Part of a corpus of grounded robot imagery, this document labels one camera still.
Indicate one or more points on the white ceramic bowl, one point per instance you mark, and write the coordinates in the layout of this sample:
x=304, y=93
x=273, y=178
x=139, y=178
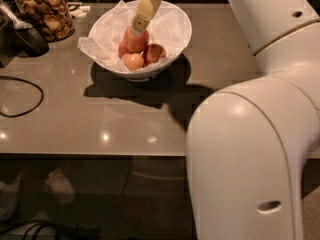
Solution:
x=176, y=27

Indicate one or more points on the small white objects on table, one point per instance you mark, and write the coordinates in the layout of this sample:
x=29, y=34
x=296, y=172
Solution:
x=79, y=11

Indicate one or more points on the glass jar of dried chips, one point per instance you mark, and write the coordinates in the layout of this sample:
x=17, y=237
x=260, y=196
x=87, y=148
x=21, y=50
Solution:
x=51, y=17

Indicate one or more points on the left hidden red apple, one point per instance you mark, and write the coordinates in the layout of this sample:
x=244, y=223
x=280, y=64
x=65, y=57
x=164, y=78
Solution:
x=122, y=49

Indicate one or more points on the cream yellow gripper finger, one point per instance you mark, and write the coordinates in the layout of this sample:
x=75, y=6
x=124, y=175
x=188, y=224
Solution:
x=144, y=13

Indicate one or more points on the white shoe at left edge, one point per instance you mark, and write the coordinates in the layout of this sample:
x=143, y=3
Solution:
x=8, y=198

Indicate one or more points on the white shoe under table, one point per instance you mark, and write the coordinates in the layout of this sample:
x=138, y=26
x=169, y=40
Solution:
x=60, y=186

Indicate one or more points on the white tissue paper liner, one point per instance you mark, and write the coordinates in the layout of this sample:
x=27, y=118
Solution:
x=106, y=34

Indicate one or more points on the white scoop handle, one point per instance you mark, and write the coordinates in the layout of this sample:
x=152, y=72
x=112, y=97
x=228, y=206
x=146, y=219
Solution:
x=17, y=23

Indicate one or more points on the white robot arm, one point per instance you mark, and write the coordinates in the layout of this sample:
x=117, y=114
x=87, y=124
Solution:
x=247, y=144

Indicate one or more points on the black round appliance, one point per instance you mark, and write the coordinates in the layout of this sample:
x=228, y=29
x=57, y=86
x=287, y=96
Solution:
x=30, y=42

